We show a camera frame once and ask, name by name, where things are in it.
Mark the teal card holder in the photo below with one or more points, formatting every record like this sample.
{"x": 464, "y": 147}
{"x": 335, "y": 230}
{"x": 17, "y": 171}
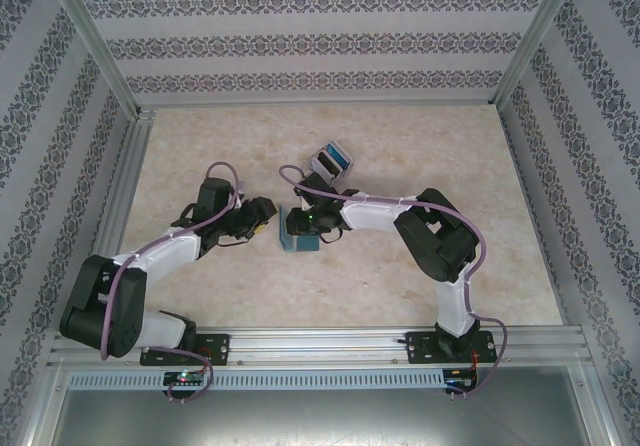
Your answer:
{"x": 305, "y": 243}

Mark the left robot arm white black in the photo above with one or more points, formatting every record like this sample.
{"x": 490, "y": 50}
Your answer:
{"x": 165, "y": 251}

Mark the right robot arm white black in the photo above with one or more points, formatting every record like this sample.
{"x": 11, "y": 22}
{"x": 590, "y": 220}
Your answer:
{"x": 375, "y": 213}

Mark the dark card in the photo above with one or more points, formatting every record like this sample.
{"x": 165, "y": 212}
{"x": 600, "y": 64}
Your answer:
{"x": 327, "y": 163}

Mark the blue card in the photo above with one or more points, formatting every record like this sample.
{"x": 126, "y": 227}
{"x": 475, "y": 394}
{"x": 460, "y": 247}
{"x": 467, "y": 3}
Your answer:
{"x": 342, "y": 158}

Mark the aluminium crossbar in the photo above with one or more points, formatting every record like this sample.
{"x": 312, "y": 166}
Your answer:
{"x": 320, "y": 104}

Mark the left controller board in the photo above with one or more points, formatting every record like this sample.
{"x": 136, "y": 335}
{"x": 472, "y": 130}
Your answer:
{"x": 185, "y": 377}

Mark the controller board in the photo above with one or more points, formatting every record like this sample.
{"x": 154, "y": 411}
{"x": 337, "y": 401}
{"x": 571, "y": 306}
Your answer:
{"x": 460, "y": 381}
{"x": 185, "y": 377}

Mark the grey metal sheet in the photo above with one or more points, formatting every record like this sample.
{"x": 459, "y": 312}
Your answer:
{"x": 320, "y": 416}

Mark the right controller board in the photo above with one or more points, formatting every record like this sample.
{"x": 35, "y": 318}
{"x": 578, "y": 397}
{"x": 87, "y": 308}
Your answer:
{"x": 460, "y": 381}

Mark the aluminium side rail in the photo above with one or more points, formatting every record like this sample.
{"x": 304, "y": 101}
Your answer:
{"x": 131, "y": 166}

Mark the aluminium mounting rail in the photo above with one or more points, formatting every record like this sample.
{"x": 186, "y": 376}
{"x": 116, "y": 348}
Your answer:
{"x": 320, "y": 346}

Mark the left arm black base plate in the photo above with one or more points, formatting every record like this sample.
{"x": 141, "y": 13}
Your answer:
{"x": 220, "y": 348}

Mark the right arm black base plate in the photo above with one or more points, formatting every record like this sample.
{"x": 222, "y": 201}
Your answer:
{"x": 417, "y": 348}

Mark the aluminium frame post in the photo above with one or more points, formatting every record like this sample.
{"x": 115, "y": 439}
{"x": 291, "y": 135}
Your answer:
{"x": 90, "y": 41}
{"x": 540, "y": 31}

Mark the aluminium frame upright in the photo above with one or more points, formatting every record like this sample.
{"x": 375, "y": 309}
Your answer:
{"x": 595, "y": 406}
{"x": 45, "y": 406}

